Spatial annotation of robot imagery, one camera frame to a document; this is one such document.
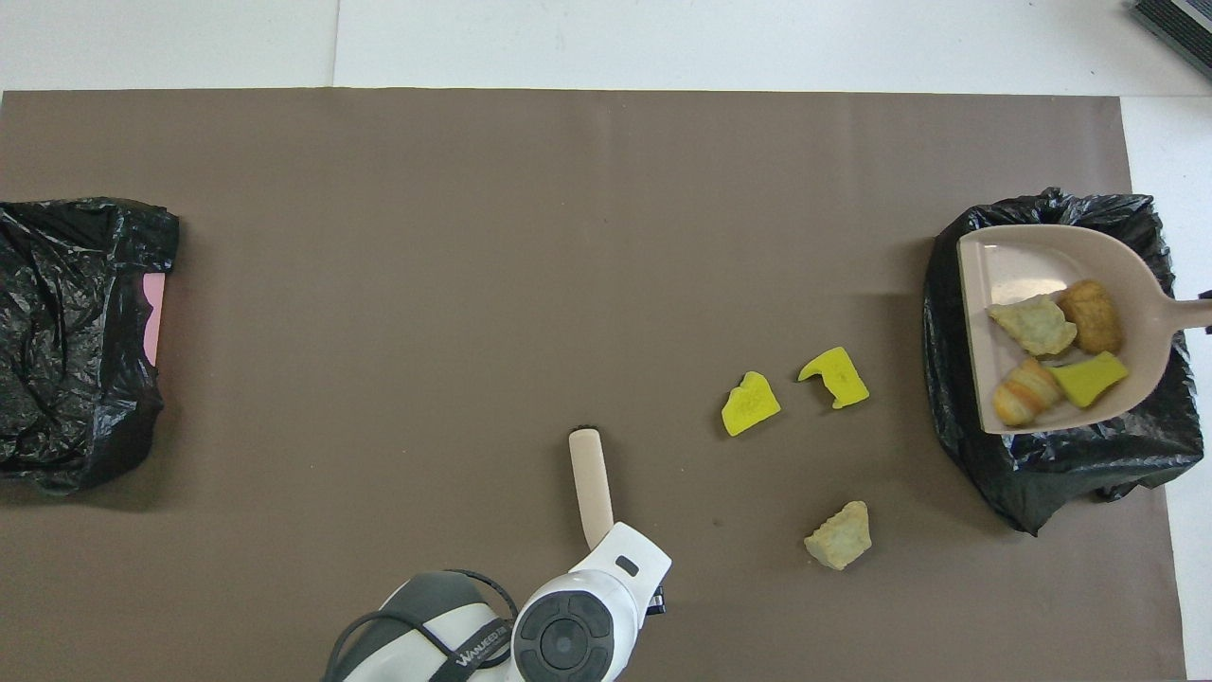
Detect pink bin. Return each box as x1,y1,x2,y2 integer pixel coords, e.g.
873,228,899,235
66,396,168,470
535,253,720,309
142,273,173,366

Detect black ribbed device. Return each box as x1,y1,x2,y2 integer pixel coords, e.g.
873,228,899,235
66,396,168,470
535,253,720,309
1130,0,1212,81

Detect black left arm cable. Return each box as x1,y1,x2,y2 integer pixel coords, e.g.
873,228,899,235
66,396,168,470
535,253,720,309
322,568,517,682

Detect yellow sponge wedge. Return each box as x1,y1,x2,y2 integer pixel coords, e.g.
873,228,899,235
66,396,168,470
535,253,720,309
722,371,783,438

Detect brown paper mat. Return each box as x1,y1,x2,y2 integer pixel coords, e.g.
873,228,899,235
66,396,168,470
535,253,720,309
0,88,1189,682

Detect beige dumpling shaped chunk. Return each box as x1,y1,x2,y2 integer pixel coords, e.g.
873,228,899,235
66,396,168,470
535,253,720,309
989,294,1078,358

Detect notched yellow sponge piece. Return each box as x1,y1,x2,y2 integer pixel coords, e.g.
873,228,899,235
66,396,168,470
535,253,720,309
798,347,870,410

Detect black trash bag over pink bin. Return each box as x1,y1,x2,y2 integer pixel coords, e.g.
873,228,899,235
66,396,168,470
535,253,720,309
0,197,181,496

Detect brown bread roll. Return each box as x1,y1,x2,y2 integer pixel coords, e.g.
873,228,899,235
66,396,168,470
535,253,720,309
1057,279,1125,356

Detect black trash bag bin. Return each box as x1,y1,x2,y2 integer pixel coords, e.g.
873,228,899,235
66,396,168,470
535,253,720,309
923,187,1205,537

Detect beige brush black bristles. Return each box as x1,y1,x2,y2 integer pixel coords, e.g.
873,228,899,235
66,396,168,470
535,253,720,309
568,425,616,550

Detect striped croissant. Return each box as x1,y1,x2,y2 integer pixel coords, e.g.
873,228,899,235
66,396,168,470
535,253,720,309
992,357,1062,426

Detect beige plastic dustpan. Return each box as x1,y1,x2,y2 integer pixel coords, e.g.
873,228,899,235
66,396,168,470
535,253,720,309
956,224,1212,436

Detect flared yellow sponge piece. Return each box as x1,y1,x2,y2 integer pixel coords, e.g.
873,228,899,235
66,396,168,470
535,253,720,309
1047,350,1131,410

